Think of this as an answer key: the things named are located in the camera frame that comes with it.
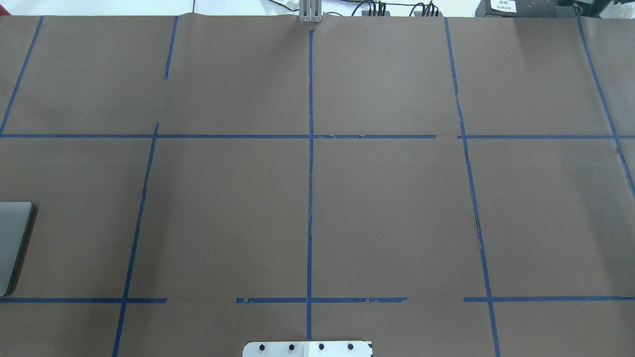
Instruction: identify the grey closed laptop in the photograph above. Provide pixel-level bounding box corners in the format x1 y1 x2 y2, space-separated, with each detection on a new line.
0 201 33 297

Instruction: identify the brown paper table cover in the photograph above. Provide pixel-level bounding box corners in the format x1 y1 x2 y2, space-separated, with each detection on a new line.
1 13 634 357

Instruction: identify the black box device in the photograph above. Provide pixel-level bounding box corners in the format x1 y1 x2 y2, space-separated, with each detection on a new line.
475 0 590 18

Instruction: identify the aluminium frame post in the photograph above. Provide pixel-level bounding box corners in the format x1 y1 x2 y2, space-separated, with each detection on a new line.
299 0 323 23

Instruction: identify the white pedestal base plate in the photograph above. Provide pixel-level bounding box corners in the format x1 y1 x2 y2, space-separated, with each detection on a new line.
242 341 374 357

